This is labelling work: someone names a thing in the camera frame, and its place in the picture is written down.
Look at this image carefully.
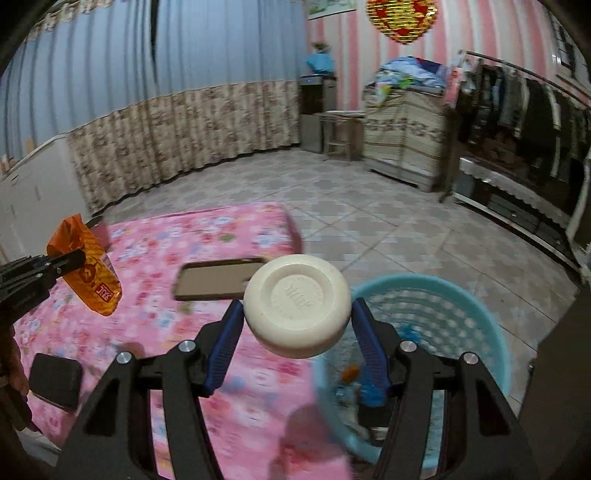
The dark grey cylindrical container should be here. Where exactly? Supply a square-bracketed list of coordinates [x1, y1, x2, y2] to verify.
[28, 353, 83, 411]

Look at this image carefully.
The wall poster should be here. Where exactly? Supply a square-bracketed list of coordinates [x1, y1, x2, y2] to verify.
[307, 0, 358, 20]

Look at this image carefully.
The light blue plastic basket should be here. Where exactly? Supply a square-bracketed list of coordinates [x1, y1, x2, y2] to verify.
[313, 273, 512, 467]

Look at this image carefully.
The red hanging lantern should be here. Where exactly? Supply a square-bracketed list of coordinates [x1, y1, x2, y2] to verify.
[366, 0, 438, 45]

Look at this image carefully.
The brown rectangular tray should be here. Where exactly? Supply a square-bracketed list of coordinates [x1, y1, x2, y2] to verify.
[173, 256, 269, 302]

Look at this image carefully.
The orange snack packet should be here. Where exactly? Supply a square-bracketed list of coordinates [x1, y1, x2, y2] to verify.
[46, 215, 123, 317]

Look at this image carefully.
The low cabinet with lace cover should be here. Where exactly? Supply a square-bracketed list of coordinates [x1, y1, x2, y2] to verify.
[452, 154, 583, 271]

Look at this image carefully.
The pile of clothes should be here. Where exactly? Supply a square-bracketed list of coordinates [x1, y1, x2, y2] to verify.
[374, 56, 451, 95]

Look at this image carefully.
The person's left hand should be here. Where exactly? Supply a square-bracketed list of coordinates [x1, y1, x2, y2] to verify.
[0, 325, 31, 398]

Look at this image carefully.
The white cabinet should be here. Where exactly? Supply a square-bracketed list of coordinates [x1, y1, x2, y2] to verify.
[0, 134, 88, 264]

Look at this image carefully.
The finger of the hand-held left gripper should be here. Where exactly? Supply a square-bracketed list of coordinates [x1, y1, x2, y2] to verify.
[44, 249, 88, 280]

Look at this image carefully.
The blue bag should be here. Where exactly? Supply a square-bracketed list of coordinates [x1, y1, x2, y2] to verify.
[305, 44, 334, 75]

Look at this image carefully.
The small stool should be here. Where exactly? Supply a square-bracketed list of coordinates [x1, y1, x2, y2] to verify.
[318, 111, 365, 161]

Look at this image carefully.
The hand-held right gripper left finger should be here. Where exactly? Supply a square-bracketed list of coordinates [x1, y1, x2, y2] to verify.
[55, 299, 245, 480]

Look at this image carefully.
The metal clothes rail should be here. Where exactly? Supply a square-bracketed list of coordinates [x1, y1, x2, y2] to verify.
[462, 50, 591, 112]

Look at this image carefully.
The cream round container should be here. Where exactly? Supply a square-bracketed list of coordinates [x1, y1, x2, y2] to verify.
[242, 254, 352, 360]

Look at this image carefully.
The window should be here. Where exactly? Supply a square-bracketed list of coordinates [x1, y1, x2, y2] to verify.
[549, 21, 583, 70]

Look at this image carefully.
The blue floral curtain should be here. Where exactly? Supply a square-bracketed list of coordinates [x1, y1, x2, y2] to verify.
[0, 0, 305, 210]

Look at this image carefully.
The row of hanging clothes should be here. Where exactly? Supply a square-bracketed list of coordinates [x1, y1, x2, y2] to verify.
[455, 58, 591, 185]

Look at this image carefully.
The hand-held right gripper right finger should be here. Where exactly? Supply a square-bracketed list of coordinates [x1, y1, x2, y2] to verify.
[351, 298, 539, 480]

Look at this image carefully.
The cloth-covered cabinet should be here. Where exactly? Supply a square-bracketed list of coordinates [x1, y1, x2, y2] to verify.
[362, 85, 451, 192]

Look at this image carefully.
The grey water dispenser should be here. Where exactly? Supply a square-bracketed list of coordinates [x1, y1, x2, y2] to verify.
[298, 74, 338, 153]

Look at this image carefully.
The pink metal mug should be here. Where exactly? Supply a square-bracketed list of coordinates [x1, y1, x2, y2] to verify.
[88, 216, 112, 250]

